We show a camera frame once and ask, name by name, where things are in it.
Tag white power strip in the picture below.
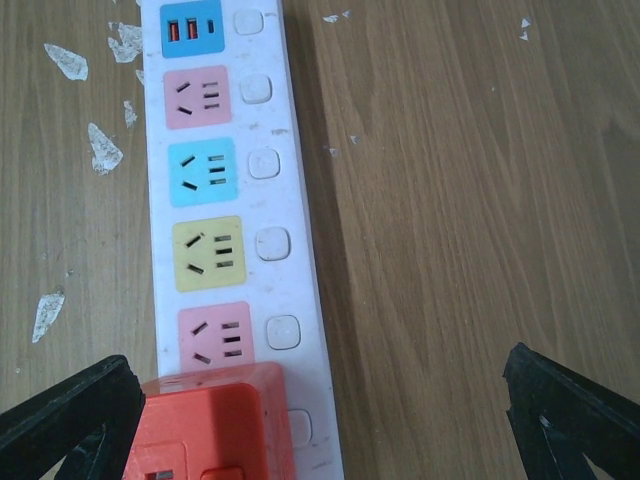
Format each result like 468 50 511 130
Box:
140 1 344 479

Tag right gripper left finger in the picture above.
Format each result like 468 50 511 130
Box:
1 355 146 479

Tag white paper scraps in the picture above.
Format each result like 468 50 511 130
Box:
14 1 531 358

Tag red cube socket adapter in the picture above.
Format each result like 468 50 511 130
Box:
123 362 296 479

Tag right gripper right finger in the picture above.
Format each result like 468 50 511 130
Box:
503 343 639 479

